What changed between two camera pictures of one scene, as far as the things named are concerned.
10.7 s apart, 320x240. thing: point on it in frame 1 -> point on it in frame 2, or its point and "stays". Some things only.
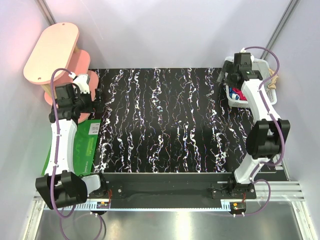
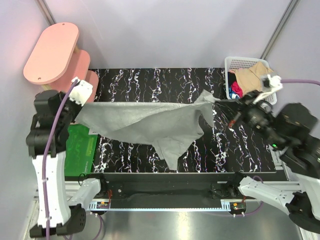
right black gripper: [227, 67] -> [246, 102]
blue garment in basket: [231, 92] stays
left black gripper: [90, 107] -> [78, 108]
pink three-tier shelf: [56, 49] stays
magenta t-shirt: [238, 91] stays
